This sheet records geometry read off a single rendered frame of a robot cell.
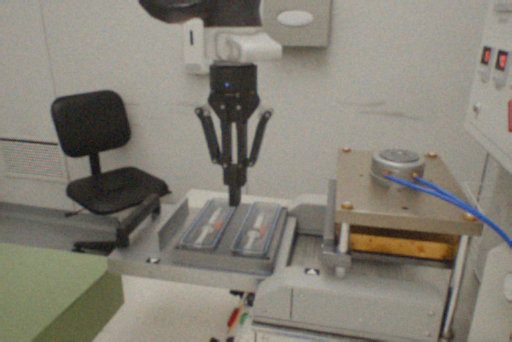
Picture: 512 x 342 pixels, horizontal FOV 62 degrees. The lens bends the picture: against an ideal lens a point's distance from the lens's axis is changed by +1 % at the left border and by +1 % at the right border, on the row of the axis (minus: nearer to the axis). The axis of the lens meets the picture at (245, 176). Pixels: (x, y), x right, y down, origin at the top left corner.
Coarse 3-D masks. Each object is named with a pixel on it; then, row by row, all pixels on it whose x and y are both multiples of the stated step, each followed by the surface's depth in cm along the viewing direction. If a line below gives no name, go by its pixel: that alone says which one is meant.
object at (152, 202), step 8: (144, 200) 82; (152, 200) 82; (136, 208) 79; (144, 208) 79; (152, 208) 82; (160, 208) 86; (128, 216) 76; (136, 216) 76; (144, 216) 79; (120, 224) 73; (128, 224) 73; (136, 224) 76; (120, 232) 72; (128, 232) 73; (120, 240) 73; (128, 240) 73
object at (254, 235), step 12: (252, 204) 81; (264, 204) 82; (276, 204) 82; (252, 216) 77; (264, 216) 77; (276, 216) 77; (252, 228) 73; (264, 228) 73; (240, 240) 69; (252, 240) 69; (264, 240) 69
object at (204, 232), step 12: (216, 204) 82; (228, 204) 82; (204, 216) 77; (216, 216) 77; (228, 216) 77; (192, 228) 73; (204, 228) 73; (216, 228) 73; (192, 240) 69; (204, 240) 69
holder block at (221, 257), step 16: (240, 208) 82; (192, 224) 76; (240, 224) 76; (224, 240) 71; (272, 240) 71; (176, 256) 68; (192, 256) 67; (208, 256) 67; (224, 256) 66; (240, 256) 66; (272, 256) 66; (256, 272) 66; (272, 272) 65
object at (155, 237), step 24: (168, 216) 76; (192, 216) 84; (288, 216) 84; (144, 240) 76; (168, 240) 75; (288, 240) 75; (120, 264) 70; (144, 264) 69; (168, 264) 68; (288, 264) 73; (240, 288) 66
